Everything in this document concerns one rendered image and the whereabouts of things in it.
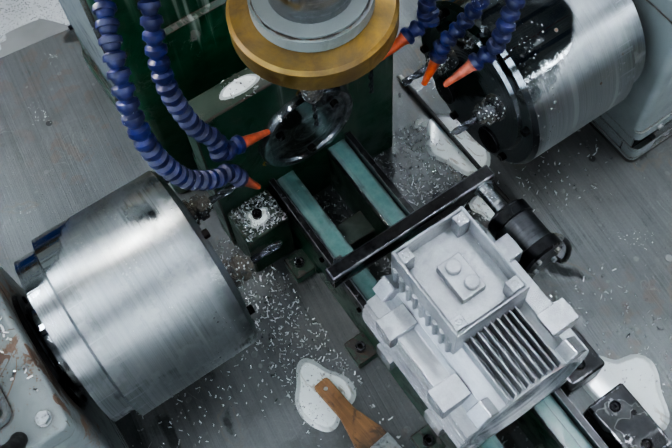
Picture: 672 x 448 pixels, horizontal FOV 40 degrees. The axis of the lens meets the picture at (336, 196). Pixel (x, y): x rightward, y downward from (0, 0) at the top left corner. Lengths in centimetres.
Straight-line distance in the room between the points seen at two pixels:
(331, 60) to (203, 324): 34
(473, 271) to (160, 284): 35
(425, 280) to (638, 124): 52
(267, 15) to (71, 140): 71
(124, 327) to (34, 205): 54
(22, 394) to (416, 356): 43
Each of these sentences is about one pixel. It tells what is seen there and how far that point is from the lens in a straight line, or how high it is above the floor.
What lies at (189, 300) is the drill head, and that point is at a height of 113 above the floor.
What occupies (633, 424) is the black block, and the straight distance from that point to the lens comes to 130.
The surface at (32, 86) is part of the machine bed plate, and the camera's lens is 166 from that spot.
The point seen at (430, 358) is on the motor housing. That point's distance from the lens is 107.
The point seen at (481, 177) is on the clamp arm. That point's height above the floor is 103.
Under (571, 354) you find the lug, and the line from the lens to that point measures 106.
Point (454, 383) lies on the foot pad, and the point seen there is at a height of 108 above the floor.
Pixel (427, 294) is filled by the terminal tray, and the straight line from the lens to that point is 101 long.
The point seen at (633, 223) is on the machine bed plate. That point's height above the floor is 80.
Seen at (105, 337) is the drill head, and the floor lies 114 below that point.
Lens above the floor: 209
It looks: 63 degrees down
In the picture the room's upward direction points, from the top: 6 degrees counter-clockwise
